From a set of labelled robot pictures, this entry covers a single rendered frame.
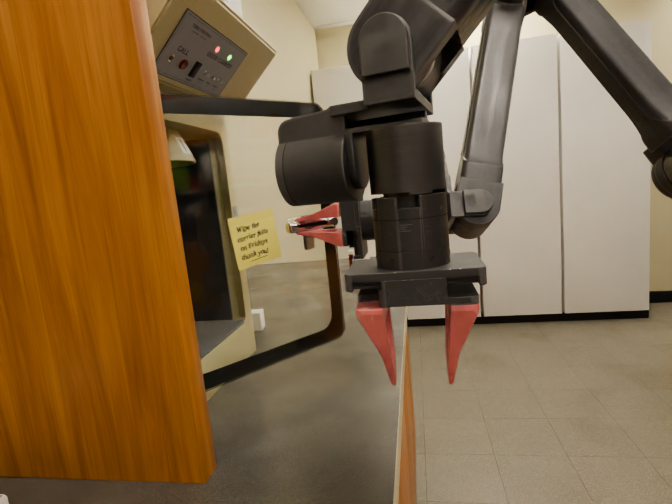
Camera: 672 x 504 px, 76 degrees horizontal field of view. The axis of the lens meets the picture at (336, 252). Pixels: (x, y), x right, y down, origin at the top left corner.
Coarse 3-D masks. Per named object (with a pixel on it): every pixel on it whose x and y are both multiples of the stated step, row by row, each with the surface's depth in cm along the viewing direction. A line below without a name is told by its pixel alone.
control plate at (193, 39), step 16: (192, 16) 53; (176, 32) 53; (192, 32) 55; (208, 32) 58; (176, 48) 55; (192, 48) 57; (208, 48) 60; (224, 48) 63; (240, 48) 67; (160, 64) 54; (176, 64) 57; (192, 64) 60; (208, 64) 63; (224, 64) 66; (240, 64) 70; (176, 80) 59; (192, 80) 62; (208, 80) 66; (224, 80) 70
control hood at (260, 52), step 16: (160, 0) 48; (176, 0) 49; (192, 0) 51; (208, 0) 53; (224, 0) 57; (160, 16) 49; (176, 16) 51; (208, 16) 56; (224, 16) 58; (240, 16) 62; (160, 32) 50; (224, 32) 61; (240, 32) 64; (256, 32) 68; (160, 48) 52; (256, 48) 71; (272, 48) 76; (256, 64) 75; (160, 80) 57; (240, 80) 74; (256, 80) 79; (224, 96) 74; (240, 96) 78
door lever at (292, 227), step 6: (294, 222) 63; (300, 222) 63; (306, 222) 64; (312, 222) 65; (318, 222) 65; (324, 222) 66; (330, 222) 67; (336, 222) 67; (288, 228) 63; (294, 228) 63; (300, 228) 63; (306, 228) 64; (312, 228) 65; (318, 228) 66
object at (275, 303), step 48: (192, 96) 57; (192, 144) 57; (240, 144) 62; (192, 192) 58; (240, 192) 62; (192, 240) 58; (288, 240) 68; (192, 288) 58; (240, 288) 63; (288, 288) 68; (336, 288) 75; (240, 336) 63; (288, 336) 69; (336, 336) 76
